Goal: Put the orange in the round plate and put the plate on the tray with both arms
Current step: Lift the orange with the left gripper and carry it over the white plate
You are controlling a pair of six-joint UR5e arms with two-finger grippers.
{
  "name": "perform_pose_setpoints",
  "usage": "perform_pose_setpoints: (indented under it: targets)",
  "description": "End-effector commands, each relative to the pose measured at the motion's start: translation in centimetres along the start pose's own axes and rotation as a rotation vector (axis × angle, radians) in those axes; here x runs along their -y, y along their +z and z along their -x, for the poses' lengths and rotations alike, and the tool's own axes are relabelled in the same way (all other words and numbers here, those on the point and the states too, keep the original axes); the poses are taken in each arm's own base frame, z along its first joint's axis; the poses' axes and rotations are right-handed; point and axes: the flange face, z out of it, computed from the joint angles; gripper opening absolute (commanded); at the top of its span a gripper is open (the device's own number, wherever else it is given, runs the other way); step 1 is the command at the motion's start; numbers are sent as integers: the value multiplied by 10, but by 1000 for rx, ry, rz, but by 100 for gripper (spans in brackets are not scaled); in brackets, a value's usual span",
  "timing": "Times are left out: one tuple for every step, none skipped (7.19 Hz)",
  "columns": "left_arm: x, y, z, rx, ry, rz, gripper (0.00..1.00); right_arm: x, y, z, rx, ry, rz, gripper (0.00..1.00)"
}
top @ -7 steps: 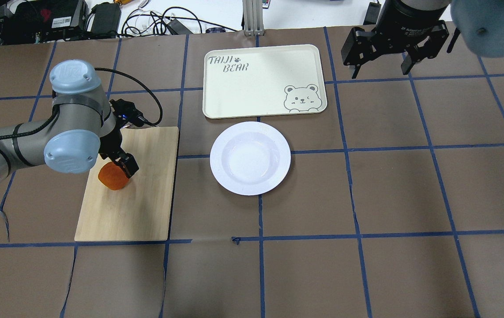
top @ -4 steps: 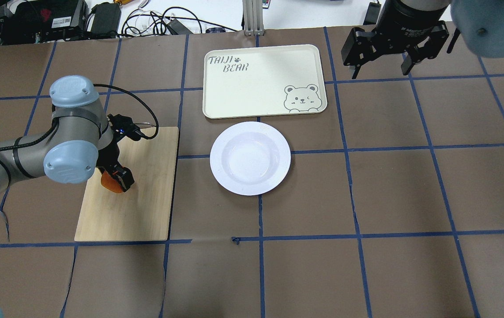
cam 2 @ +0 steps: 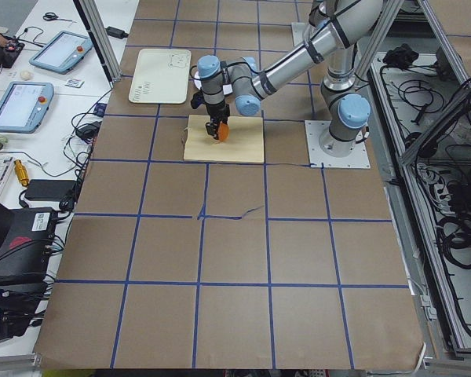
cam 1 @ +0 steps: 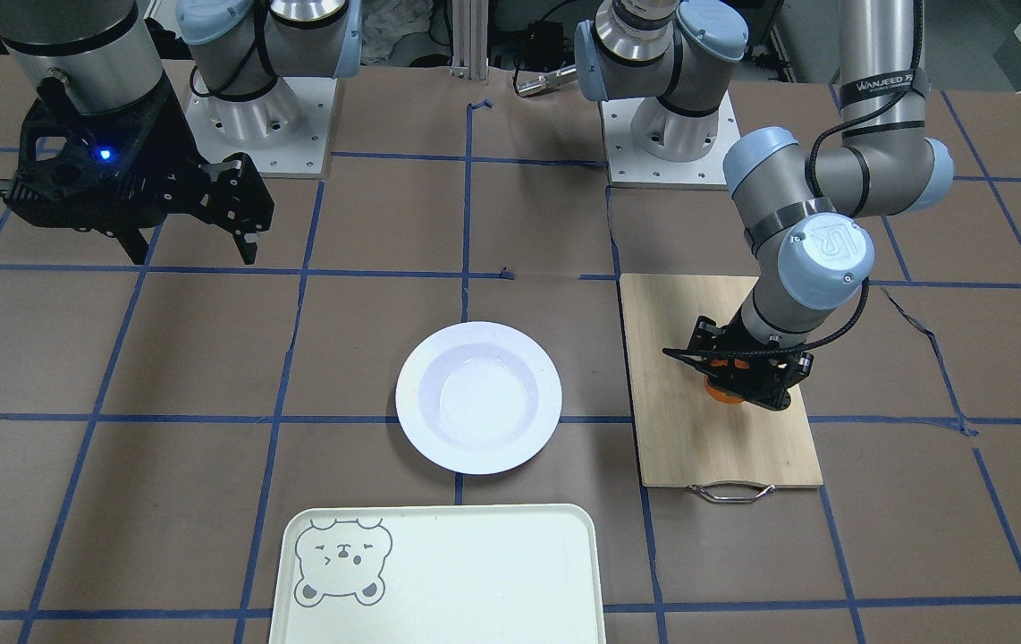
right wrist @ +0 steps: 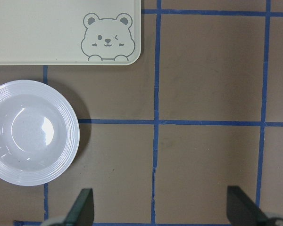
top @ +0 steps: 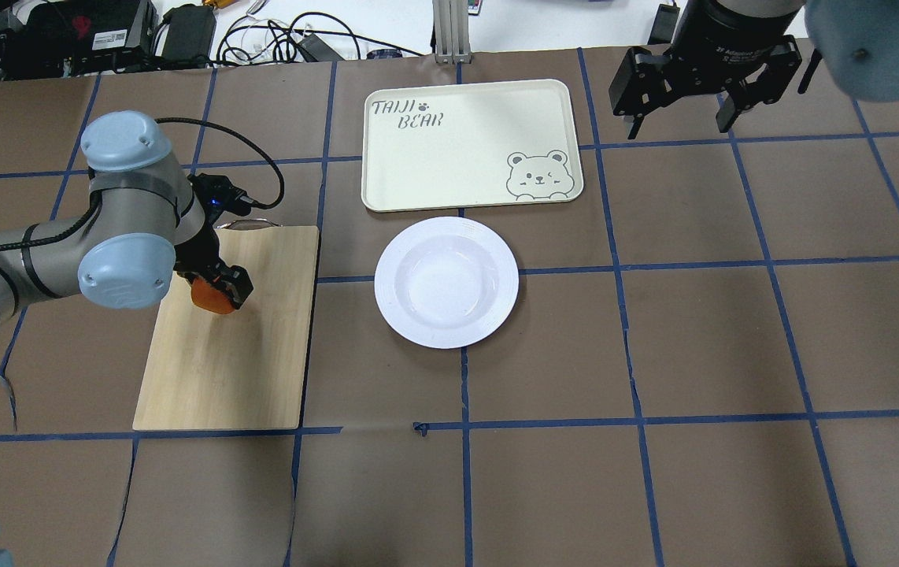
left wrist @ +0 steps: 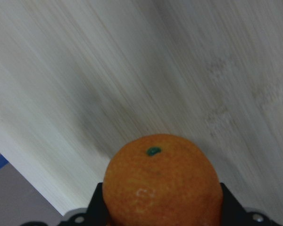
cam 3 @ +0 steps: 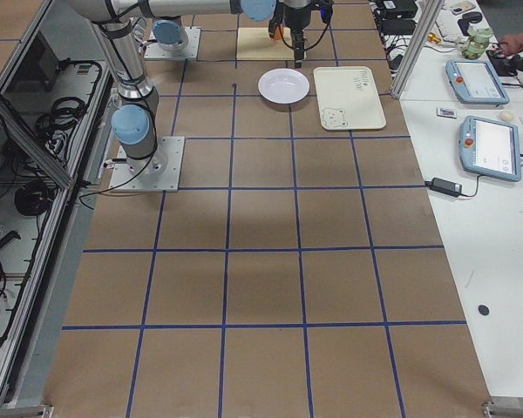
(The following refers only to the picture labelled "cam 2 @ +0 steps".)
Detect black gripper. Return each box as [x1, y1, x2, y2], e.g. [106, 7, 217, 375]
[205, 102, 230, 137]

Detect orange fruit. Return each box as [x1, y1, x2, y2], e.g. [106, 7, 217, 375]
[217, 123, 230, 142]

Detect white round plate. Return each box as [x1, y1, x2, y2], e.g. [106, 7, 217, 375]
[192, 69, 233, 97]

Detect cream bear tray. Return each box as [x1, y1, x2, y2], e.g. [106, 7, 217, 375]
[128, 49, 192, 104]

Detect light wooden cutting board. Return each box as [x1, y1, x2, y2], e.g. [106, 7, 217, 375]
[184, 115, 265, 163]

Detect black power adapter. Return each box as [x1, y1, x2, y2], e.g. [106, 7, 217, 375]
[105, 26, 129, 39]

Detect small card box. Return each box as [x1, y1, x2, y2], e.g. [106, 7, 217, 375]
[65, 79, 84, 88]

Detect far blue teach pendant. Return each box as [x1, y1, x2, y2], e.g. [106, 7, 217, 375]
[29, 31, 93, 74]

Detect blue teach pendant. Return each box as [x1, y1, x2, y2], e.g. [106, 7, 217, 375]
[0, 82, 54, 134]
[29, 31, 93, 74]

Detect black power brick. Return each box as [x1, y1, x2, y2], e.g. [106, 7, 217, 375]
[24, 179, 75, 201]

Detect near blue teach pendant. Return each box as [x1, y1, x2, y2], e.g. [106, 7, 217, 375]
[0, 82, 54, 134]

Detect gold metal cylinder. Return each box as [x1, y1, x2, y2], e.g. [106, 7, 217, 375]
[14, 159, 30, 187]

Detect black scissors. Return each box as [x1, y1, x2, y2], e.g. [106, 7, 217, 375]
[42, 12, 74, 23]

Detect black laptop computer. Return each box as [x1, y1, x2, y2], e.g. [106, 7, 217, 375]
[0, 203, 58, 286]

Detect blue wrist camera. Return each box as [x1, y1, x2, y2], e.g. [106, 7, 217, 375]
[190, 91, 205, 109]

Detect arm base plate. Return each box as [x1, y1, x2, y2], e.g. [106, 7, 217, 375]
[305, 120, 371, 169]
[291, 22, 317, 47]

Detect aluminium frame post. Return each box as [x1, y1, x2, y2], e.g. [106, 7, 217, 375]
[73, 0, 122, 84]

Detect coiled black cable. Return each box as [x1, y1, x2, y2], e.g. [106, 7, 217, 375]
[435, 218, 471, 271]

